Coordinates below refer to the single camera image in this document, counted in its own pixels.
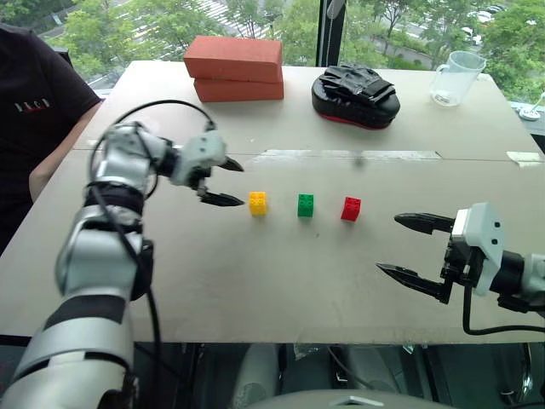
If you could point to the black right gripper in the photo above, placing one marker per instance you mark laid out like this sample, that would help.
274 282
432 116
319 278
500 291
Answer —
462 262

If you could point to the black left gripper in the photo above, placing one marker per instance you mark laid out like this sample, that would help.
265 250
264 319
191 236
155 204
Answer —
201 184

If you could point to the person's bare forearm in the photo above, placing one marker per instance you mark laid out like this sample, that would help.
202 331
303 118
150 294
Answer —
59 157

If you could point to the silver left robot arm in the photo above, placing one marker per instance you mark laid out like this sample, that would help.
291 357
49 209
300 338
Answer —
93 264

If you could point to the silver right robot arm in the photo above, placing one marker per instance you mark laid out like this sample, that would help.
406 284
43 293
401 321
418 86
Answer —
534 272

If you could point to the yellow toy brick cube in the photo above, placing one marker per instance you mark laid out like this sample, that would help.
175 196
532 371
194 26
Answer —
258 204

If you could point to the red toy brick cube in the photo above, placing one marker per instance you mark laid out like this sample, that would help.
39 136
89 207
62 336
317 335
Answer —
351 209

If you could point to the green toy brick cube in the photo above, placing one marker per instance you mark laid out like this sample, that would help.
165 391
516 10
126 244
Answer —
305 205

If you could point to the red clay brick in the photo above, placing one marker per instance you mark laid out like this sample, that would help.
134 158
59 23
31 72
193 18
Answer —
234 57
242 90

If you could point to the long clear tape strip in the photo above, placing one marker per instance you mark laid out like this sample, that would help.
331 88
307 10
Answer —
340 155

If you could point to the short pale tape piece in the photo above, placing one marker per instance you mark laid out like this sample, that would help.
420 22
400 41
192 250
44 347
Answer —
526 158

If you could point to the black boxing focus pad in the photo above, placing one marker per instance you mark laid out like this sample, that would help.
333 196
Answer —
355 102

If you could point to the silver robot torso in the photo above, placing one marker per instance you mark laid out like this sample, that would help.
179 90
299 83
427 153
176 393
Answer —
340 400

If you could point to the clear plastic measuring cup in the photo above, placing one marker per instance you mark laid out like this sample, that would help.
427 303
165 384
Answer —
455 81

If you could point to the person in black shirt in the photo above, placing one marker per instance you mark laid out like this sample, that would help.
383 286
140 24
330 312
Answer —
30 85

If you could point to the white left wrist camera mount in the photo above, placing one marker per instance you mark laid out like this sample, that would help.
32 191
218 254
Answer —
202 151

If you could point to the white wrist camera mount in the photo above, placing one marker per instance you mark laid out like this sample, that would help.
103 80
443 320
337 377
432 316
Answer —
202 151
485 230

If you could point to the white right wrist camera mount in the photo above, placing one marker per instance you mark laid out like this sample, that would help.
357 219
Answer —
485 230

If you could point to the black window frame post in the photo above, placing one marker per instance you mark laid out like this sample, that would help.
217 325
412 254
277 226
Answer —
330 30

